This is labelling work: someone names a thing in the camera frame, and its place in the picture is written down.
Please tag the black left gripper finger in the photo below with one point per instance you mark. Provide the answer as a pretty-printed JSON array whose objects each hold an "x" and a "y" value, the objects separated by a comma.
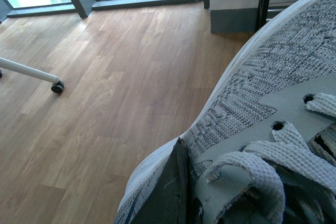
[{"x": 167, "y": 202}]

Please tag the black metal shoe rack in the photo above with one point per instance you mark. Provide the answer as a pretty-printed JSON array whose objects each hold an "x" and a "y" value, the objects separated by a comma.
[{"x": 268, "y": 6}]

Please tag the white table leg with caster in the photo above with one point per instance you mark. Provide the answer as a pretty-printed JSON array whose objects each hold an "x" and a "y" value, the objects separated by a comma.
[{"x": 57, "y": 84}]

